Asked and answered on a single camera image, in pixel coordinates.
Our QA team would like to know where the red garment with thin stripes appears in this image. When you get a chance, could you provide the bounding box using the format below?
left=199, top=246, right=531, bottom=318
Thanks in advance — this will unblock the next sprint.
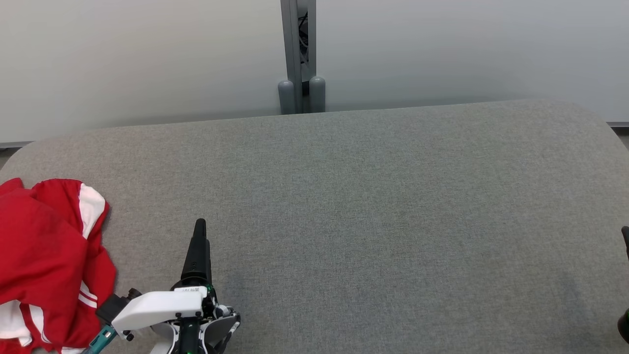
left=0, top=178, right=117, bottom=354

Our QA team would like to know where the grey partition post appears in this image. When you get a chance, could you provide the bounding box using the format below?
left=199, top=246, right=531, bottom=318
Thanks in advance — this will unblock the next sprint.
left=281, top=0, right=317, bottom=114

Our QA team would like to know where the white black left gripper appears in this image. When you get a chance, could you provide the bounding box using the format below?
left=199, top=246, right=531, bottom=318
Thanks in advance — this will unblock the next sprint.
left=112, top=219, right=220, bottom=338

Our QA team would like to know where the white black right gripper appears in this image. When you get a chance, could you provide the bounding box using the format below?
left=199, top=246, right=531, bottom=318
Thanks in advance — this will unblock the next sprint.
left=618, top=226, right=629, bottom=345

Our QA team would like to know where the teal plug left camera cable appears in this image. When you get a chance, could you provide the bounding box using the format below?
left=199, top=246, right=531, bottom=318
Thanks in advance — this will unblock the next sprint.
left=81, top=324, right=118, bottom=354

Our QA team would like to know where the black cable inside post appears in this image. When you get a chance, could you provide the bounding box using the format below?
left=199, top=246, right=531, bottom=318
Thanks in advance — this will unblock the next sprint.
left=297, top=10, right=310, bottom=64

